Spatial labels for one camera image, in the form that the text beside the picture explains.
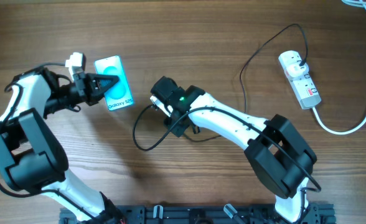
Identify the black mounting rail base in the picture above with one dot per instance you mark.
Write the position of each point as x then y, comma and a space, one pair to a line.
257, 213

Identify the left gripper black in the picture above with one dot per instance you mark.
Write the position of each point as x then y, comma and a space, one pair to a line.
86, 83

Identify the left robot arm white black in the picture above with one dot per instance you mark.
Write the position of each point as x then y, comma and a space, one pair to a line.
32, 160

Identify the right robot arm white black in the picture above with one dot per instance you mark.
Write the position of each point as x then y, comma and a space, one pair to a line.
280, 157

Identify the white power strip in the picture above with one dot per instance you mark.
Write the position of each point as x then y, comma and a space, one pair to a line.
304, 88

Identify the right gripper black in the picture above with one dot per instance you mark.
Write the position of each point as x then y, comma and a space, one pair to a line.
179, 129

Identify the white charger plug adapter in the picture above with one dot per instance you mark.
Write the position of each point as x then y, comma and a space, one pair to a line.
296, 70

